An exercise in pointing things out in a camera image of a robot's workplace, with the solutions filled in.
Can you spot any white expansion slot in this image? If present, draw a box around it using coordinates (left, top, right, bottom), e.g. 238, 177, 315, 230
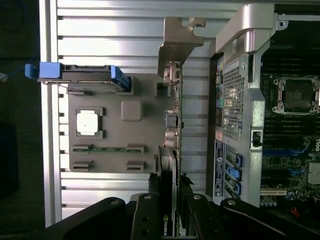
259, 189, 288, 197

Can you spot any blue expansion slot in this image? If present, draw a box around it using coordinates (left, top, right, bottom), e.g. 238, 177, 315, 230
262, 147, 308, 157

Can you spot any green RAM stick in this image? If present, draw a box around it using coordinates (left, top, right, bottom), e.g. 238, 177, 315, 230
72, 146, 146, 152

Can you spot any grey parts rack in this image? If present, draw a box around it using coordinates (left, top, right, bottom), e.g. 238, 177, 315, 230
66, 74, 176, 173

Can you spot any green motherboard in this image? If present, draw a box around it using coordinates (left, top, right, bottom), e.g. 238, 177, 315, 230
259, 44, 320, 211

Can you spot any silver CPU chip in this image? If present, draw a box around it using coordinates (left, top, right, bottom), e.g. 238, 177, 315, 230
76, 112, 102, 133

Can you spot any open black PC case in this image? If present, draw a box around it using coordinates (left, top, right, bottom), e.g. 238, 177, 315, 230
206, 0, 320, 221

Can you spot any silver chipset heatsink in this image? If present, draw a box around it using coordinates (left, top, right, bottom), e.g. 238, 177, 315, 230
308, 161, 320, 186

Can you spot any hard disk in blue caddy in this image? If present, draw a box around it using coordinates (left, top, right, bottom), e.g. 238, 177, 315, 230
24, 62, 132, 93

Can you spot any CPU socket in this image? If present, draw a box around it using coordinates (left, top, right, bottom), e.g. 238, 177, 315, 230
271, 75, 320, 116

